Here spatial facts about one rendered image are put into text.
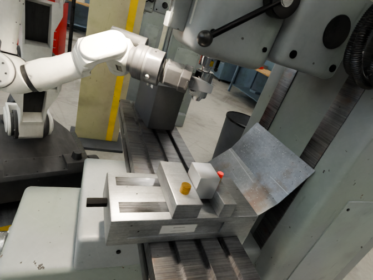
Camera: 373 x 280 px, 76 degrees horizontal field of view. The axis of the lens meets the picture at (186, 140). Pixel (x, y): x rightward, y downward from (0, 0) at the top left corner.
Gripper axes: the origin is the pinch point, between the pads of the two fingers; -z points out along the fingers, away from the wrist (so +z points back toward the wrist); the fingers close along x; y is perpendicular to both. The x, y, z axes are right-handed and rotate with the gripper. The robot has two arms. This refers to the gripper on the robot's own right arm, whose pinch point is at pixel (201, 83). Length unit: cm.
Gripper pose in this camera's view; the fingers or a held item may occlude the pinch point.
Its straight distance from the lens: 64.7
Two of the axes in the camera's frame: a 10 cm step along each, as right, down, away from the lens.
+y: -3.1, 8.5, 4.3
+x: 0.8, -4.2, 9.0
